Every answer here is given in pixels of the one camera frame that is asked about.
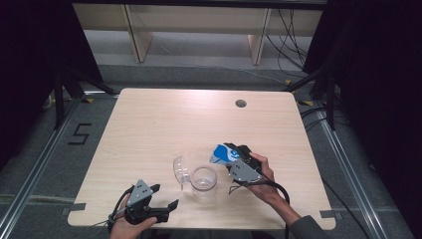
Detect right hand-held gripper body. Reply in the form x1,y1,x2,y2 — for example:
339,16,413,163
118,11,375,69
227,144,265,187

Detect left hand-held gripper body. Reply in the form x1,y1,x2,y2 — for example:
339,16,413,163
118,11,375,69
123,178,171,226

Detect blue and white bag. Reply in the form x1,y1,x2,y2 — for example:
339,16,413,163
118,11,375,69
209,142,242,166

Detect person's right hand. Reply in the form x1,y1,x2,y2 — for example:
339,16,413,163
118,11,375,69
246,151,277,205

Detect person's left hand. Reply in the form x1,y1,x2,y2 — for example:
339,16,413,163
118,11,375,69
108,195,159,239

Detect black metal stand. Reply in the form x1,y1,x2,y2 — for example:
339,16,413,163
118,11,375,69
283,66,336,131
54,65,117,131

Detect light wooden shelf unit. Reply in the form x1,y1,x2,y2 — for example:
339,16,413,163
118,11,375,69
72,3,324,67

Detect black curtain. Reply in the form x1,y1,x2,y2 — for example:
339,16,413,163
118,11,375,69
0,0,105,168
303,0,422,235

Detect left hand-held gripper cable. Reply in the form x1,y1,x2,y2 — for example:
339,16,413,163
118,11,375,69
106,184,135,234

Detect hand-held gripper cable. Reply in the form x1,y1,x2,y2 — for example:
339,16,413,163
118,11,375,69
228,178,292,239
106,184,135,234

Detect right hand-held gripper cable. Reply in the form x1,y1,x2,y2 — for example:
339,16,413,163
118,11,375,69
228,178,292,239

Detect black floor cables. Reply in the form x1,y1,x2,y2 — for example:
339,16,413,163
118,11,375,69
299,105,350,131

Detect aluminium floor rail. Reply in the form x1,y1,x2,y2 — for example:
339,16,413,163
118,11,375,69
0,98,83,232
313,100,382,239

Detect thin black floor cable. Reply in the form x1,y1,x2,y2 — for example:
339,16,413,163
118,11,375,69
322,179,370,239

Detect bundle of black cables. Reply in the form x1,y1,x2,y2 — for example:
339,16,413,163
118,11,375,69
265,9,311,81

